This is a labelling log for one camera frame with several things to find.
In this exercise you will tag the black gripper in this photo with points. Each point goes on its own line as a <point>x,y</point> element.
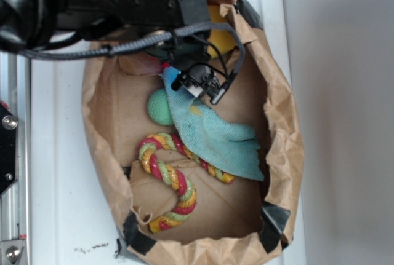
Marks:
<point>186,46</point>

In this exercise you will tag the red paper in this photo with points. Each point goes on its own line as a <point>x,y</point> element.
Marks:
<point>165,65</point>

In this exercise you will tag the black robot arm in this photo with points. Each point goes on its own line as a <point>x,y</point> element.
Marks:
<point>76,29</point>

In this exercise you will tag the yellow sponge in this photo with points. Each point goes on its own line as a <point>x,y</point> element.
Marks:
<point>222,39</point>

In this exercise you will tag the green ball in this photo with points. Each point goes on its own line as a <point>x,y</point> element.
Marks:
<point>158,108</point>

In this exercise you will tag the light blue cloth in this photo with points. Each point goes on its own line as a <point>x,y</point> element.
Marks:
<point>230,147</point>

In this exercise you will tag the brown paper bag box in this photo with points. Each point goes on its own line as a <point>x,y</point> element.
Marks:
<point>246,222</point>

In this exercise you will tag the multicolour rope toy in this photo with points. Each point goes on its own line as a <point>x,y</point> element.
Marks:
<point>174,178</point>

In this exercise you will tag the aluminium rail frame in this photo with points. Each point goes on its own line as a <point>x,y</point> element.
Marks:
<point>15,203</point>

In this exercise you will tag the black metal bracket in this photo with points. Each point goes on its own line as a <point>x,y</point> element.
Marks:
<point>8,148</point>

